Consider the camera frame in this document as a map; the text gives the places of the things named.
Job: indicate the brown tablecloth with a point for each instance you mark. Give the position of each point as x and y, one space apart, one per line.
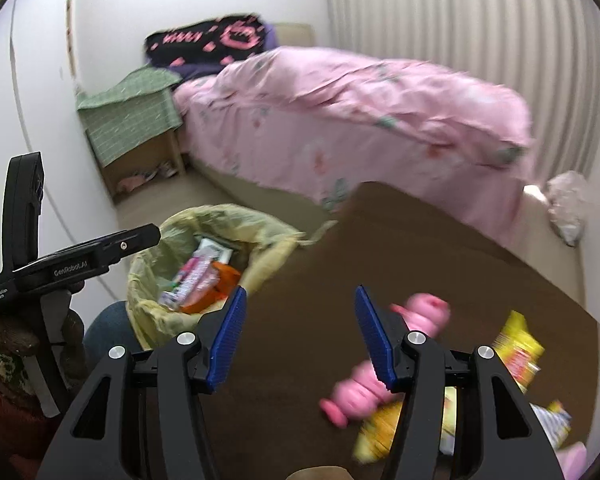
300 285

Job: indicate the white purple packet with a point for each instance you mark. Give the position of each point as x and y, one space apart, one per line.
555 422

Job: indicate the white shoes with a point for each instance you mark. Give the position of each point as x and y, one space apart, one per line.
162 170

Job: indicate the person's left hand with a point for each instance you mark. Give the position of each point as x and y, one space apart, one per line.
10 340

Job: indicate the black Hello Kitty pillow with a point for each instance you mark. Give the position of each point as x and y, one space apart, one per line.
205 40

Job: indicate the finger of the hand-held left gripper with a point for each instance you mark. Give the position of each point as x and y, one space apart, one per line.
135 239

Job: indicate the white pleated curtain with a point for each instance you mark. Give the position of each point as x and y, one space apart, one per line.
480 60

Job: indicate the wooden nightstand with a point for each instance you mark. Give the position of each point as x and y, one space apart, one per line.
172 152

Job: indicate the bed with pink sheet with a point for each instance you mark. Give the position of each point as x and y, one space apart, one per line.
280 150

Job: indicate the beige headboard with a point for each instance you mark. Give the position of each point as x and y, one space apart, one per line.
295 36

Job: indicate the orange snack packet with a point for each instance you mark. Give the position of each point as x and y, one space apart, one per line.
221 282

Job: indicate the pink caterpillar toy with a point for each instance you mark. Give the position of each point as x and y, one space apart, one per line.
365 390

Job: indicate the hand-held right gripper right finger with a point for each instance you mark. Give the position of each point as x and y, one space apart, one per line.
375 345

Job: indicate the green checked cloth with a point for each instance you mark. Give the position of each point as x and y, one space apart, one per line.
130 110

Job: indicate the plain yellow packet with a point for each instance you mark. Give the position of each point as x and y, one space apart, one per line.
380 430

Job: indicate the pale green packet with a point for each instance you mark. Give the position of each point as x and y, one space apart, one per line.
448 420

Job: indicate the pink slippers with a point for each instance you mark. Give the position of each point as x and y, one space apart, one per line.
131 185

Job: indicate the white plastic bag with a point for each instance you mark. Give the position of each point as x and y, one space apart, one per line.
567 207

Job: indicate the yellow red snack packet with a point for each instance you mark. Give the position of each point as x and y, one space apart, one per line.
520 355

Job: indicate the pink bottle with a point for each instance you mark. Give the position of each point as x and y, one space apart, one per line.
572 460

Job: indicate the yellow bag trash bin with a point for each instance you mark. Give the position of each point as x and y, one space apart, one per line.
150 280

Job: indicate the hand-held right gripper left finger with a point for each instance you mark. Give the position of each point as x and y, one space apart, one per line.
227 340

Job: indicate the pink floral duvet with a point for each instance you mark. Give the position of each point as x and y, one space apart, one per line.
380 100

